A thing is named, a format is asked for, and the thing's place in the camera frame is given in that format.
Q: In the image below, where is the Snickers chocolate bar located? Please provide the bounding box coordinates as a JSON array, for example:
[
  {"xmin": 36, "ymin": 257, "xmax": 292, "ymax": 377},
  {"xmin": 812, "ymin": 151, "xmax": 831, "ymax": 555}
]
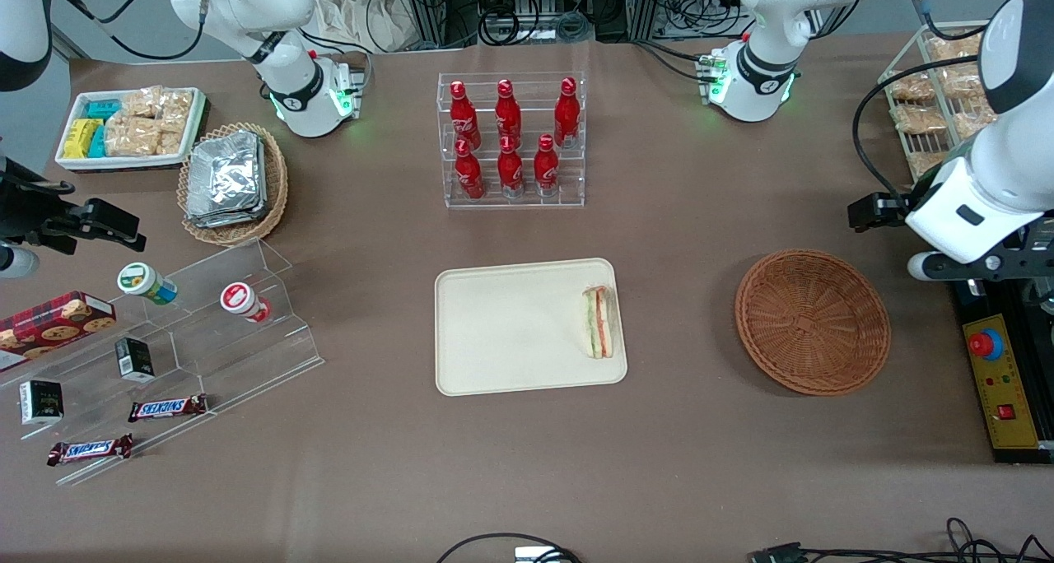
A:
[
  {"xmin": 47, "ymin": 434, "xmax": 134, "ymax": 467},
  {"xmin": 128, "ymin": 393, "xmax": 209, "ymax": 423}
]

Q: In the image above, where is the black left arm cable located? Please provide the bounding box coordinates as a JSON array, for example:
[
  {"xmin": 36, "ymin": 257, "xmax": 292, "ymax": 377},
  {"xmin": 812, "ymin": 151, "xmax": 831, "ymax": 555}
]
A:
[{"xmin": 851, "ymin": 53, "xmax": 1001, "ymax": 210}]

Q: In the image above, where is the black box gold print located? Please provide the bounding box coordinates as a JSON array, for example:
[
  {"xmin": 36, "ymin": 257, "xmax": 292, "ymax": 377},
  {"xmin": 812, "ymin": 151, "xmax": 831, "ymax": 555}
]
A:
[{"xmin": 19, "ymin": 379, "xmax": 65, "ymax": 426}]

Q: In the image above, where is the black cable with connector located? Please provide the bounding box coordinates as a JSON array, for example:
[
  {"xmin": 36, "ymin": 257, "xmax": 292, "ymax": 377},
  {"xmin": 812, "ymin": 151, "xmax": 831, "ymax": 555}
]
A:
[{"xmin": 749, "ymin": 518, "xmax": 1054, "ymax": 563}]

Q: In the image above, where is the green sunflower lid cup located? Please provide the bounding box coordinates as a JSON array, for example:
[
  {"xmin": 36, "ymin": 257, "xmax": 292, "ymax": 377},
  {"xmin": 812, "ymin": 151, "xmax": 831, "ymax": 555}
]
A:
[{"xmin": 117, "ymin": 262, "xmax": 179, "ymax": 305}]

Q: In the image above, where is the beige cloth bag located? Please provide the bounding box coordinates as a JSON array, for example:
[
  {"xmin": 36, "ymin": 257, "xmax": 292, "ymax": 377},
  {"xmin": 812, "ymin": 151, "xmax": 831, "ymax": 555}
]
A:
[{"xmin": 309, "ymin": 0, "xmax": 429, "ymax": 54}]

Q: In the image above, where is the beige plastic tray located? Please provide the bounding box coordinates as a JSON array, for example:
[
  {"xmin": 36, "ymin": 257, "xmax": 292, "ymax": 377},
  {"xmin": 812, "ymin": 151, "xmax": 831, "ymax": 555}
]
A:
[{"xmin": 434, "ymin": 258, "xmax": 628, "ymax": 398}]

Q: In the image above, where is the white wire rack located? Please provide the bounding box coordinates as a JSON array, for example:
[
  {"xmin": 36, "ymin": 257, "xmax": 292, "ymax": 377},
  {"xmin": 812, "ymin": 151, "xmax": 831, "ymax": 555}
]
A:
[{"xmin": 877, "ymin": 24, "xmax": 1001, "ymax": 181}]

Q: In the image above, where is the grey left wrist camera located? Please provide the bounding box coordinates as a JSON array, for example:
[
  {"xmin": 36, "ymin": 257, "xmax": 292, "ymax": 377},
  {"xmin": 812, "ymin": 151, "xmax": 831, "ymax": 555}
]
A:
[{"xmin": 907, "ymin": 250, "xmax": 956, "ymax": 282}]

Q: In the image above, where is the light wicker basket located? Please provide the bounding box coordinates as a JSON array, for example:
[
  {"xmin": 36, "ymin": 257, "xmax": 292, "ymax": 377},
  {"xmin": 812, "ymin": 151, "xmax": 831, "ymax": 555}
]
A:
[{"xmin": 177, "ymin": 122, "xmax": 289, "ymax": 246}]

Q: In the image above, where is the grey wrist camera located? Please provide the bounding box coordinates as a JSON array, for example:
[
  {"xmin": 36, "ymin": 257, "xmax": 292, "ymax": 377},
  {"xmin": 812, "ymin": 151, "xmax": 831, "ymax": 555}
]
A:
[
  {"xmin": 907, "ymin": 250, "xmax": 956, "ymax": 282},
  {"xmin": 0, "ymin": 246, "xmax": 40, "ymax": 280}
]

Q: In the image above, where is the white rectangular bin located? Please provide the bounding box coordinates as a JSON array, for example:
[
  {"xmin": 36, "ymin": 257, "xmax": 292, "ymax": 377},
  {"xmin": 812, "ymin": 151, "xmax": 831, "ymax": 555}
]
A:
[{"xmin": 54, "ymin": 86, "xmax": 207, "ymax": 173}]

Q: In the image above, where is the clear acrylic bottle rack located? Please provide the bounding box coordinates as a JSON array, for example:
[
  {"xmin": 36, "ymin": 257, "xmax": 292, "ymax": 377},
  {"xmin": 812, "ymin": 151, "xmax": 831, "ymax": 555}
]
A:
[{"xmin": 436, "ymin": 72, "xmax": 587, "ymax": 210}]

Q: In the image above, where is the red tartan cookie box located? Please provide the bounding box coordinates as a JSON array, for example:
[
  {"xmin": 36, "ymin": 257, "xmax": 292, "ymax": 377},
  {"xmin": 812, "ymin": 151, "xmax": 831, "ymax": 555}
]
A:
[{"xmin": 0, "ymin": 291, "xmax": 117, "ymax": 365}]

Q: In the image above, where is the triangle sandwich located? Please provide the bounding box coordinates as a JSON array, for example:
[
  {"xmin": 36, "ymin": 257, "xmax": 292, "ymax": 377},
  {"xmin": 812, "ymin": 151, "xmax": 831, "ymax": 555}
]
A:
[{"xmin": 582, "ymin": 285, "xmax": 616, "ymax": 360}]

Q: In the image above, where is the silver foil-wrapped pack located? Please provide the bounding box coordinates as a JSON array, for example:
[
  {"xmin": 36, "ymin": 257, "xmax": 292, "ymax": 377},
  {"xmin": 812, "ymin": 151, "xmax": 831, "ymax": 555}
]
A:
[{"xmin": 186, "ymin": 130, "xmax": 268, "ymax": 229}]

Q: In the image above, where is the brown wicker basket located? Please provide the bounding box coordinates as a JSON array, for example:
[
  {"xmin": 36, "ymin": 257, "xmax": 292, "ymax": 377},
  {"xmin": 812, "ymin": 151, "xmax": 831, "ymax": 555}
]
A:
[{"xmin": 735, "ymin": 249, "xmax": 892, "ymax": 397}]

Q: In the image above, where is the black looped cable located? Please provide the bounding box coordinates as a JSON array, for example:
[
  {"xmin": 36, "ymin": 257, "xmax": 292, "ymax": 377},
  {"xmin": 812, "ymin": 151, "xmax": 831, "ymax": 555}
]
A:
[{"xmin": 436, "ymin": 533, "xmax": 581, "ymax": 563}]

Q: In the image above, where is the yellow snack pack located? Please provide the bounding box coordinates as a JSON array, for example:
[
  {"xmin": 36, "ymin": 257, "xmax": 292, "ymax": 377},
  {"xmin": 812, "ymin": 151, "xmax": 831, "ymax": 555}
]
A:
[{"xmin": 63, "ymin": 119, "xmax": 101, "ymax": 159}]

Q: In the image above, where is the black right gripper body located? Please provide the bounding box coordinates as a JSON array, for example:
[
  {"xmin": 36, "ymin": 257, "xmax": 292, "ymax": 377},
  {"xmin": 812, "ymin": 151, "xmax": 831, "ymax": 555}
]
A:
[{"xmin": 0, "ymin": 158, "xmax": 77, "ymax": 243}]

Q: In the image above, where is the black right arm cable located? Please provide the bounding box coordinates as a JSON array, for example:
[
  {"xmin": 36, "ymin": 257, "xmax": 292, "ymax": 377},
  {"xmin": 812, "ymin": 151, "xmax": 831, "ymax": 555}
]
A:
[{"xmin": 49, "ymin": 0, "xmax": 207, "ymax": 62}]

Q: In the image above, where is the red lid yogurt cup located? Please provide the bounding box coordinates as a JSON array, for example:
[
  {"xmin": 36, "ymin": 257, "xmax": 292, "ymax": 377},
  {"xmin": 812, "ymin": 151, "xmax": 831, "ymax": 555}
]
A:
[{"xmin": 220, "ymin": 281, "xmax": 273, "ymax": 323}]

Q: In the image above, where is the red Coca-Cola bottle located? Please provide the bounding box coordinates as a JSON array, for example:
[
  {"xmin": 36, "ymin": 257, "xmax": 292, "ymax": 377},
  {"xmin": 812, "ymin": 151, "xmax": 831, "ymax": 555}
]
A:
[
  {"xmin": 455, "ymin": 139, "xmax": 487, "ymax": 200},
  {"xmin": 497, "ymin": 135, "xmax": 526, "ymax": 198},
  {"xmin": 449, "ymin": 80, "xmax": 483, "ymax": 148},
  {"xmin": 494, "ymin": 78, "xmax": 524, "ymax": 146},
  {"xmin": 534, "ymin": 133, "xmax": 561, "ymax": 197},
  {"xmin": 553, "ymin": 77, "xmax": 581, "ymax": 148}
]

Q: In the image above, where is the yellow black control box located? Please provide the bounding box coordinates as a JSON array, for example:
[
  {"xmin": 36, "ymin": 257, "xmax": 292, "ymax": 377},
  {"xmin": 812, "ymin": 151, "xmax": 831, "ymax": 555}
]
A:
[{"xmin": 947, "ymin": 279, "xmax": 1054, "ymax": 465}]

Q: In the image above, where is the small black barcode box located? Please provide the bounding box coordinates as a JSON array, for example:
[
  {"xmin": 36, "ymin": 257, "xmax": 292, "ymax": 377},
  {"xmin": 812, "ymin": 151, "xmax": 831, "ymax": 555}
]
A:
[{"xmin": 114, "ymin": 337, "xmax": 156, "ymax": 383}]

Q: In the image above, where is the clear acrylic stepped shelf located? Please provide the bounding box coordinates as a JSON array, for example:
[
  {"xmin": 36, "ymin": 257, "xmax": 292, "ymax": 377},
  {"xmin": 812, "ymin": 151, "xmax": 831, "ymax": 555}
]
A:
[{"xmin": 0, "ymin": 236, "xmax": 324, "ymax": 487}]

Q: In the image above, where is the black cable bundle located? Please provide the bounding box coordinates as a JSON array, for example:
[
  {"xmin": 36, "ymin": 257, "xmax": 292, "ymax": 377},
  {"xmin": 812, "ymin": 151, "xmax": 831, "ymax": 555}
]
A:
[{"xmin": 634, "ymin": 0, "xmax": 754, "ymax": 41}]

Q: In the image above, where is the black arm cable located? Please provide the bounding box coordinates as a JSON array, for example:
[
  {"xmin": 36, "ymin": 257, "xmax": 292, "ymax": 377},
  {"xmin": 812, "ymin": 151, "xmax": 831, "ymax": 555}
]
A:
[
  {"xmin": 49, "ymin": 0, "xmax": 207, "ymax": 62},
  {"xmin": 851, "ymin": 53, "xmax": 1001, "ymax": 210}
]

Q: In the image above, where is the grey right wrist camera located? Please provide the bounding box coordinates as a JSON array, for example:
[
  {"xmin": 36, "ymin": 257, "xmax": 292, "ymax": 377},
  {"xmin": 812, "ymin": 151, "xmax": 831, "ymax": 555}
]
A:
[{"xmin": 0, "ymin": 246, "xmax": 40, "ymax": 280}]

